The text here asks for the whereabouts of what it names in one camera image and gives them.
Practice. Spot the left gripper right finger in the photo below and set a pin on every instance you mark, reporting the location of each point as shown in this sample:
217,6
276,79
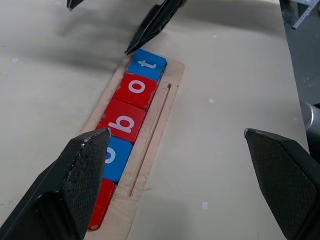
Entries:
287,180

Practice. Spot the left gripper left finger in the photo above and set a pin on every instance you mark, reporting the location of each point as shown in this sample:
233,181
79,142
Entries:
75,180

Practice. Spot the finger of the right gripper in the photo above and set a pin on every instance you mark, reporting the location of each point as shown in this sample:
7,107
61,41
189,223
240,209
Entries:
73,3
155,25

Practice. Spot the blue letter tile t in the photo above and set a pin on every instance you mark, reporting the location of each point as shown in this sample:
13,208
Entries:
147,65

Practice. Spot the red letter tile o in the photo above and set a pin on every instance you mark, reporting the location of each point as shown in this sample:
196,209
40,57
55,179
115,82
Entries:
136,90

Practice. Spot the red letter tile b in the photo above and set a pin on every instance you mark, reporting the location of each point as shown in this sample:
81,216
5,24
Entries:
122,120

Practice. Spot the red letter tile r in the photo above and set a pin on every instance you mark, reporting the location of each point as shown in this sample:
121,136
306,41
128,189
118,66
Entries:
102,202

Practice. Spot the blue letter tile o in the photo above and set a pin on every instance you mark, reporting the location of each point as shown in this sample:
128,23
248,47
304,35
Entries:
117,160

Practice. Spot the silver robot body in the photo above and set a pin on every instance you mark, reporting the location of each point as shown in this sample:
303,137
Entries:
311,117

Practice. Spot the wooden letter tray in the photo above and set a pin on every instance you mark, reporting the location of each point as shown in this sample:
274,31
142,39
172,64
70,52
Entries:
160,120

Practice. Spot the white perforated metal bar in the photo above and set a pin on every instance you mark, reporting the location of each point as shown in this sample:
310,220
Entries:
303,15

